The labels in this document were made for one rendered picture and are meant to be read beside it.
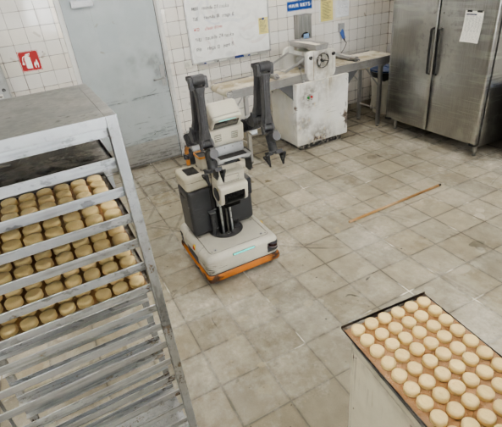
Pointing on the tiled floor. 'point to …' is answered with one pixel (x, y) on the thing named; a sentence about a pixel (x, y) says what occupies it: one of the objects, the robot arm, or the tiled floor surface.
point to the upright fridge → (460, 67)
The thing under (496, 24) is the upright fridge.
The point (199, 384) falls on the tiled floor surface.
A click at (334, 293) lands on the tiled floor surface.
